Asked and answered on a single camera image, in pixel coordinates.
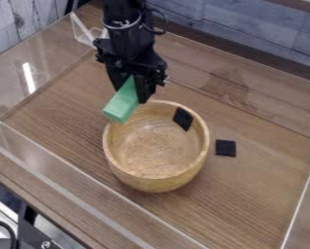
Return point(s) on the wooden bowl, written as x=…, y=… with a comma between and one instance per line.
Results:
x=152, y=155

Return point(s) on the black square pad on table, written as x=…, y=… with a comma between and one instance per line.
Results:
x=225, y=148

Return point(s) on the clear acrylic corner bracket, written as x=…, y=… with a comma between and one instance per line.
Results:
x=84, y=35

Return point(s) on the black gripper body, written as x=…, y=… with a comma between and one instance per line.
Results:
x=130, y=46

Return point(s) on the black metal table frame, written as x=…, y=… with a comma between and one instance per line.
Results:
x=27, y=237

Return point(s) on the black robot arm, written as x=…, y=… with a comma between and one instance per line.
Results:
x=128, y=9

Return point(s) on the black square pad in bowl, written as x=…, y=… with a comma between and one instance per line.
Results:
x=183, y=118

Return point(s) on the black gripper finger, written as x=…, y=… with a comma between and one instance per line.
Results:
x=144, y=86
x=119, y=74

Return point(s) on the clear acrylic enclosure wall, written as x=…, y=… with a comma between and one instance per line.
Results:
x=247, y=202

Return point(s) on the green rectangular stick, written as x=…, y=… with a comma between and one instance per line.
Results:
x=123, y=103

